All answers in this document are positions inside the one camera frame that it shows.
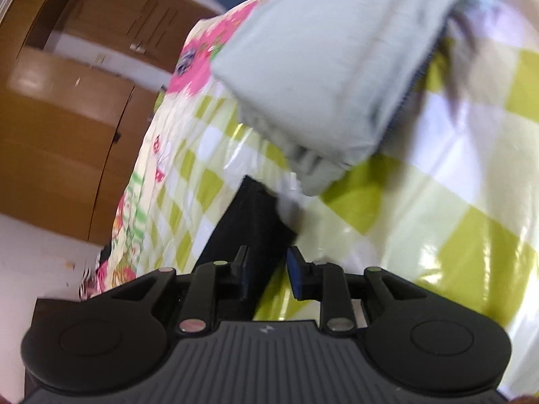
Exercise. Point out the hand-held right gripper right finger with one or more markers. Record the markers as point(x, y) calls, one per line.
point(294, 273)

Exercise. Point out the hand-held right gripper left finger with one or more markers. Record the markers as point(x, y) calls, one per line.
point(244, 271)

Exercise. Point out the black pants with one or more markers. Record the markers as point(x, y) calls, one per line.
point(248, 219)

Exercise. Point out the green white checked plastic sheet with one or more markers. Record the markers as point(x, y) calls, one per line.
point(442, 202)

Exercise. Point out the cartoon printed quilt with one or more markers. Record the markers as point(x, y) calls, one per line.
point(198, 63)

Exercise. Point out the folded grey clothes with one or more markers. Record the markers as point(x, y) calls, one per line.
point(328, 59)

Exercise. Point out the wooden wardrobe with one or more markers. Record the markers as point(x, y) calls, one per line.
point(63, 113)

